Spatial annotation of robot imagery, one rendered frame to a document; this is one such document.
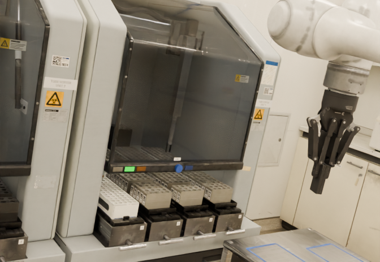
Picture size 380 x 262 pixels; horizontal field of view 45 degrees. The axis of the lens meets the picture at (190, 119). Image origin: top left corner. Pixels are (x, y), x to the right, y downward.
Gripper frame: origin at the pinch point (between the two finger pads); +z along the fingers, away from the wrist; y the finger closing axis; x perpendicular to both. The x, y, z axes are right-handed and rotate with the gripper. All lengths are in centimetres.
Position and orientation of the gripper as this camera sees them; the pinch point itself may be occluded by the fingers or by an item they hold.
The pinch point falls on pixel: (319, 177)
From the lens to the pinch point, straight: 111.8
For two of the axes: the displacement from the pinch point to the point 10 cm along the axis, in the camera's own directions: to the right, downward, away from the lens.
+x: -2.4, -2.3, 9.4
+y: 9.5, 1.5, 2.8
